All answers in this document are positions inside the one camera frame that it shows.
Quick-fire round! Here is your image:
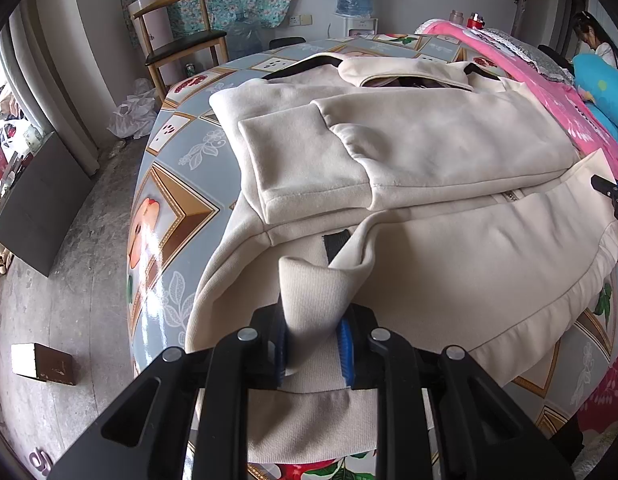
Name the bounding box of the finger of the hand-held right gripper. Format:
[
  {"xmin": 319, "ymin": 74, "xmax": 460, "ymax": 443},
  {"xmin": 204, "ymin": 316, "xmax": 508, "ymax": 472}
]
[{"xmin": 590, "ymin": 174, "xmax": 618, "ymax": 200}]

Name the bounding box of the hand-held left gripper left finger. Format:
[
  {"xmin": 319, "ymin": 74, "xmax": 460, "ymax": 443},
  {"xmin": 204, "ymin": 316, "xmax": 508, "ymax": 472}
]
[{"xmin": 46, "ymin": 305, "xmax": 290, "ymax": 480}]

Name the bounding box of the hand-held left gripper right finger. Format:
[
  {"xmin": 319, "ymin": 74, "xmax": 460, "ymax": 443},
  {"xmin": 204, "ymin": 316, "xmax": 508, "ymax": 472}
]
[{"xmin": 339, "ymin": 304, "xmax": 575, "ymax": 480}]

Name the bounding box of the cream zip jacket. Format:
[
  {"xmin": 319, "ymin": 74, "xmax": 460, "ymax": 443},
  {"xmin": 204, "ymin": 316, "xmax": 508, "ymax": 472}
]
[{"xmin": 184, "ymin": 51, "xmax": 618, "ymax": 466}]

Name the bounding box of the blue pillow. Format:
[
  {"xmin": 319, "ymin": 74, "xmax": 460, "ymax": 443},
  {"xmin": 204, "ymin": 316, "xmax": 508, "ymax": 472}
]
[{"xmin": 572, "ymin": 52, "xmax": 618, "ymax": 136}]

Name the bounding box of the pink floral blanket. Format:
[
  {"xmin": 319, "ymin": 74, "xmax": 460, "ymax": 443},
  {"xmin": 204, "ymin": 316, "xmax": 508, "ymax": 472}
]
[{"xmin": 414, "ymin": 19, "xmax": 618, "ymax": 480}]

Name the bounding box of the grey lace-edged cloth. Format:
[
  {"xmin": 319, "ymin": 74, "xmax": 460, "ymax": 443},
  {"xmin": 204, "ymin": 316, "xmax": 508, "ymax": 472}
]
[{"xmin": 482, "ymin": 27, "xmax": 572, "ymax": 81}]

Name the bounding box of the grey door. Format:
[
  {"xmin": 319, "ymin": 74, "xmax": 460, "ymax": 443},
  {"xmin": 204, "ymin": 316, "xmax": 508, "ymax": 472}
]
[{"xmin": 514, "ymin": 0, "xmax": 590, "ymax": 53}]

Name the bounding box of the table with patterned tablecloth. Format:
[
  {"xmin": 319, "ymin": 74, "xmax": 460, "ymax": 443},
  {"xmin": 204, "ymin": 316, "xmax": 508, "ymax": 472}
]
[{"xmin": 126, "ymin": 32, "xmax": 618, "ymax": 480}]

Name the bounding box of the small wooden box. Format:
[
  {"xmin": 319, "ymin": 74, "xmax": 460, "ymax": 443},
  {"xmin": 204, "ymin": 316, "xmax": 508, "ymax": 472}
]
[{"xmin": 11, "ymin": 342, "xmax": 74, "ymax": 386}]

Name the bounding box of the purple slipper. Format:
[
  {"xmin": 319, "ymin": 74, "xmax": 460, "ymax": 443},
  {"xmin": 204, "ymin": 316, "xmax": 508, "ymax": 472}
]
[{"xmin": 29, "ymin": 447, "xmax": 52, "ymax": 476}]

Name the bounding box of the white plastic bag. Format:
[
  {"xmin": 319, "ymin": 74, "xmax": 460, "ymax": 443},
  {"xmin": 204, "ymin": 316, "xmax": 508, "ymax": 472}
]
[{"xmin": 107, "ymin": 78, "xmax": 160, "ymax": 139}]

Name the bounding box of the dark low cabinet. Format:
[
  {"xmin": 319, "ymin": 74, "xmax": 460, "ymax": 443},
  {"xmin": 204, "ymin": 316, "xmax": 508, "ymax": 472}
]
[{"xmin": 0, "ymin": 131, "xmax": 92, "ymax": 277}]

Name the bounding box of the white water dispenser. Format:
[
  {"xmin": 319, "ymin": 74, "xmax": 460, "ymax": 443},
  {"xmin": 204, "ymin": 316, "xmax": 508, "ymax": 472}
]
[{"xmin": 329, "ymin": 15, "xmax": 379, "ymax": 38}]

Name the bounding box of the empty clear water jug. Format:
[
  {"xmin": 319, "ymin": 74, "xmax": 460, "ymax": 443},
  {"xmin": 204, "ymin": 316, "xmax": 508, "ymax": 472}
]
[{"xmin": 226, "ymin": 12, "xmax": 264, "ymax": 61}]

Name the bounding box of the wooden chair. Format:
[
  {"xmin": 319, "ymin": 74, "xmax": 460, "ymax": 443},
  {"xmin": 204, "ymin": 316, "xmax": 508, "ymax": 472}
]
[{"xmin": 128, "ymin": 0, "xmax": 229, "ymax": 98}]

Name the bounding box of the grey curtain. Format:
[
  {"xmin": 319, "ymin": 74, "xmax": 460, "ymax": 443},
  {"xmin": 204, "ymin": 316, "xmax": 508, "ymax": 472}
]
[{"xmin": 9, "ymin": 0, "xmax": 100, "ymax": 176}]

